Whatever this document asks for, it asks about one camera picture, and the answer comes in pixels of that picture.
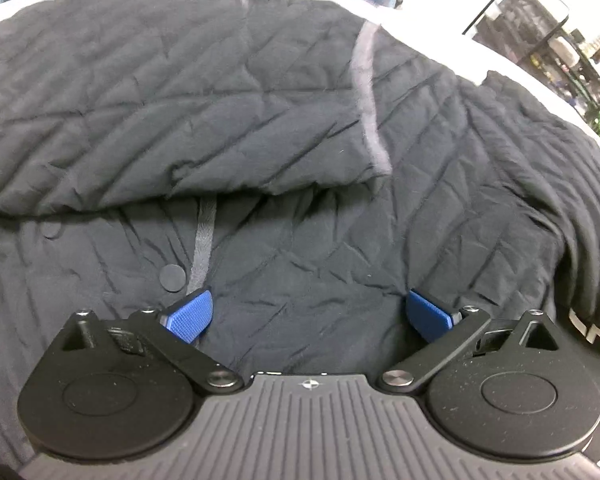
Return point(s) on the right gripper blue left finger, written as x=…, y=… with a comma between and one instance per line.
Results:
x=189, y=317

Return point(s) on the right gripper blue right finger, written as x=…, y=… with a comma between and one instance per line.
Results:
x=429, y=317

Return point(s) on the black quilted jacket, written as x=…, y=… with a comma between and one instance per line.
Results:
x=299, y=160

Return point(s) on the black garment white lettering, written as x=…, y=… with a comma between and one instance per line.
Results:
x=592, y=334

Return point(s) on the black metal shelf rack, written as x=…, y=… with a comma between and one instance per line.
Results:
x=551, y=43

